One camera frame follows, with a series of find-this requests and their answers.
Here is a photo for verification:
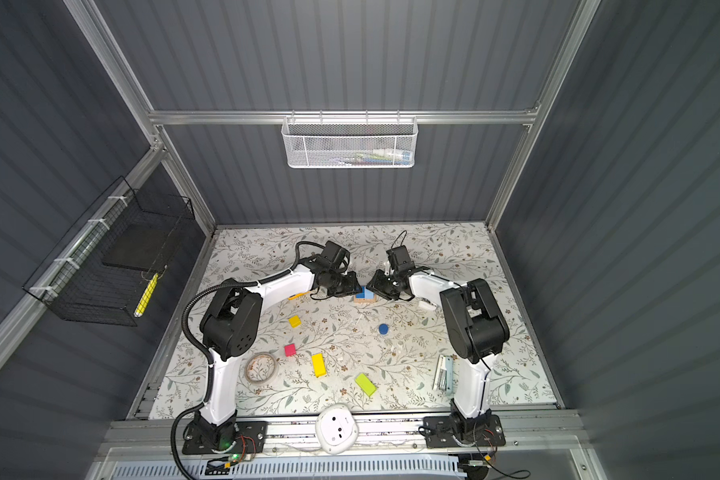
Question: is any lime green block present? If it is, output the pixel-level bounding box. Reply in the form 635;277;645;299
355;373;377;397

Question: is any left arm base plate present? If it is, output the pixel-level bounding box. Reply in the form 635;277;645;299
181;418;268;455

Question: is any clear tape roll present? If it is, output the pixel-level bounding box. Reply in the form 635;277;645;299
244;352;278;385

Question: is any wood block with holes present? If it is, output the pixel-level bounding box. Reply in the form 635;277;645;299
353;295;377;305

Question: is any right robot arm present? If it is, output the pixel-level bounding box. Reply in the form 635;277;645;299
367;245;510;421

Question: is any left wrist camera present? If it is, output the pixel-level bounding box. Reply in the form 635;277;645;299
321;241;350;270

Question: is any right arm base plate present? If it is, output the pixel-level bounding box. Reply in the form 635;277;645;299
418;412;506;449

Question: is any white wire basket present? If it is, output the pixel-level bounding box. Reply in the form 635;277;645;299
281;120;419;169

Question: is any white round device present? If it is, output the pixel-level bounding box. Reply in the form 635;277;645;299
315;404;359;455

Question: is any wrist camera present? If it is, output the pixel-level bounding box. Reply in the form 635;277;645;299
321;241;350;270
387;245;415;272

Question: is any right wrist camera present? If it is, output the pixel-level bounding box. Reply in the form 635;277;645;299
387;245;415;272

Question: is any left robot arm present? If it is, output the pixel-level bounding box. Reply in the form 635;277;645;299
185;241;361;427

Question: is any black corrugated cable conduit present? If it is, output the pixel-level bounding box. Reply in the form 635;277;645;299
169;239;328;480

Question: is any black wire basket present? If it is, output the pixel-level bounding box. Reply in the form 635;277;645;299
23;181;195;327

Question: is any white staple remover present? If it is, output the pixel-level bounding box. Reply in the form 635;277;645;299
418;299;437;311

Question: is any yellow rectangular block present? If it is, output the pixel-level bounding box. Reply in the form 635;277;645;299
311;353;327;378

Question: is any yellow calculator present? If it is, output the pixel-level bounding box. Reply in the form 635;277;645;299
288;291;313;300

